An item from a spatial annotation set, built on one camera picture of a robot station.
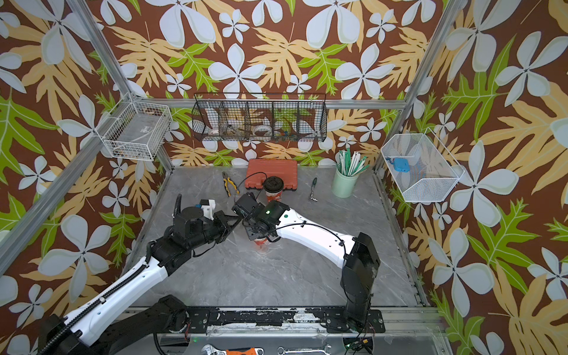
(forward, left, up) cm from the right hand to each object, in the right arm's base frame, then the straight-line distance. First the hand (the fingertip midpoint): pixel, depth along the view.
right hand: (256, 228), depth 79 cm
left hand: (0, +3, +8) cm, 9 cm away
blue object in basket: (+23, -57, +10) cm, 62 cm away
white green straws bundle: (+34, -41, -1) cm, 53 cm away
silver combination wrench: (-35, -23, -15) cm, 45 cm away
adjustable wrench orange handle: (-35, +13, -15) cm, 40 cm away
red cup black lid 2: (-4, -2, -2) cm, 5 cm away
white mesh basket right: (+20, -64, +10) cm, 68 cm away
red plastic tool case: (+42, +3, -13) cm, 44 cm away
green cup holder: (+28, -39, -9) cm, 49 cm away
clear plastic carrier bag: (-4, +1, -16) cm, 16 cm away
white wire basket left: (+32, +48, +20) cm, 61 cm away
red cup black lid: (+19, -6, +1) cm, 20 cm away
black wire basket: (+48, 0, +16) cm, 50 cm away
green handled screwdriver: (+35, -26, -16) cm, 46 cm away
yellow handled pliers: (+38, +20, -15) cm, 45 cm away
